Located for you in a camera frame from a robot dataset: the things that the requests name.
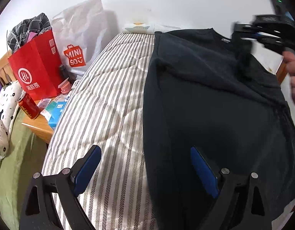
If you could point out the pink small container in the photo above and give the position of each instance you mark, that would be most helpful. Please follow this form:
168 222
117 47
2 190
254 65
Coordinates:
65 87

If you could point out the white duck-print pad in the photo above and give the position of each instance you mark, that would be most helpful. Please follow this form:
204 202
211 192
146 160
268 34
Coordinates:
145 28

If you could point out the red drink can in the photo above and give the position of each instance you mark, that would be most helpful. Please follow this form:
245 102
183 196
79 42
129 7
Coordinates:
26 103

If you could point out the white black-patterned pillow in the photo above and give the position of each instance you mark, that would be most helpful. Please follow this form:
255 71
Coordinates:
9 95

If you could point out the black white checked cloth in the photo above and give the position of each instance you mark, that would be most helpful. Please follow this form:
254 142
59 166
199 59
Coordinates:
19 35

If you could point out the person's right hand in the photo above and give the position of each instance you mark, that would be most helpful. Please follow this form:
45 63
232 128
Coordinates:
289 60

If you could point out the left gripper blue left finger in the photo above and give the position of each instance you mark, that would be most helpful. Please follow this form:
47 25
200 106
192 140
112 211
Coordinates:
84 168

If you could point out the brown wooden door frame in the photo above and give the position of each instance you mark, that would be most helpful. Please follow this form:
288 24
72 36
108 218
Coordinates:
281 72

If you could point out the green bed sheet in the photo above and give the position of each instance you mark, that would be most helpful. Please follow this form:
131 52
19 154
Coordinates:
25 157

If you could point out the black sweatshirt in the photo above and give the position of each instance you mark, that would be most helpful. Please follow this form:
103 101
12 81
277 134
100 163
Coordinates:
209 93

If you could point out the striped quilted mattress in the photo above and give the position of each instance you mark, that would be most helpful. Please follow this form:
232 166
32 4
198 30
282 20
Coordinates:
106 109

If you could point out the red paper shopping bag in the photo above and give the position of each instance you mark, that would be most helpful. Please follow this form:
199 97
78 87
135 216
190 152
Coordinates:
36 67

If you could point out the blue tissue pack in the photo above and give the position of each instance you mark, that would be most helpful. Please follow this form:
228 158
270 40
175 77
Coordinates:
53 112

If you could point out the white Miniso plastic bag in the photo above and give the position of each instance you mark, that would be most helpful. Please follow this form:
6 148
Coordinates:
79 32

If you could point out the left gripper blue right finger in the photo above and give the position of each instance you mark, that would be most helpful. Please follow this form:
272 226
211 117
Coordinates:
208 179

